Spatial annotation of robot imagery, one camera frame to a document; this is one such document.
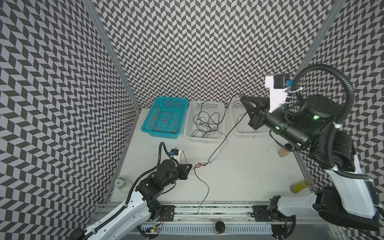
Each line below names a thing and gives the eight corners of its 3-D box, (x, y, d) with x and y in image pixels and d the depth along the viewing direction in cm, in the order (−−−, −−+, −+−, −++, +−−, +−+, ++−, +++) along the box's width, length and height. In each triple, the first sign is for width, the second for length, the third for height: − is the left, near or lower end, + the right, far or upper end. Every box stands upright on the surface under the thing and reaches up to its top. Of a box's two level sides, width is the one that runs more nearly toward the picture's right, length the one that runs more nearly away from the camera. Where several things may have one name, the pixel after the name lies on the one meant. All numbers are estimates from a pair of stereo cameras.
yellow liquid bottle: (290, 194, 83) (305, 186, 71) (288, 187, 86) (302, 178, 74) (298, 193, 83) (314, 186, 71) (295, 187, 86) (311, 178, 74)
